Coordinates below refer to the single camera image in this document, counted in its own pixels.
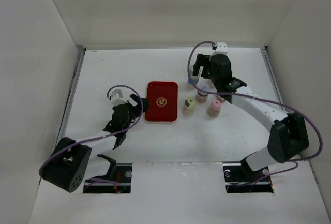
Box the tall bottle grey cap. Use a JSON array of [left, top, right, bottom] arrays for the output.
[[187, 65, 200, 86]]

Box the yellow cap spice bottle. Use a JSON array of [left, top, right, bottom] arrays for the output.
[[182, 97, 195, 117]]

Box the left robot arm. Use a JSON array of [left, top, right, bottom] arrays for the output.
[[39, 90, 149, 193]]

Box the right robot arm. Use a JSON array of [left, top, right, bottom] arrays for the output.
[[192, 54, 309, 181]]

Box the red lacquer tray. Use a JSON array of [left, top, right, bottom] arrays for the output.
[[145, 81, 178, 122]]

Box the short jar red label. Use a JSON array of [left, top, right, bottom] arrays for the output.
[[195, 84, 210, 103]]

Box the pink cap spice bottle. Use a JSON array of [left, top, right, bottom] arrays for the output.
[[207, 98, 222, 118]]

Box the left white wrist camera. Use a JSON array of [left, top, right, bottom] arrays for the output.
[[109, 89, 127, 106]]

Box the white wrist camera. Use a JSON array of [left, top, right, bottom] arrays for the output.
[[212, 42, 228, 55], [109, 89, 127, 106]]

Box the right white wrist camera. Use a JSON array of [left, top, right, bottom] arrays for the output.
[[212, 42, 228, 55]]

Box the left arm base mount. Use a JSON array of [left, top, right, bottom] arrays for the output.
[[83, 154, 133, 194]]

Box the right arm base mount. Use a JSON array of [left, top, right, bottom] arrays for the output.
[[223, 163, 274, 193]]

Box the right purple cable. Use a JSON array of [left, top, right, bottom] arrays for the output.
[[186, 40, 323, 183]]

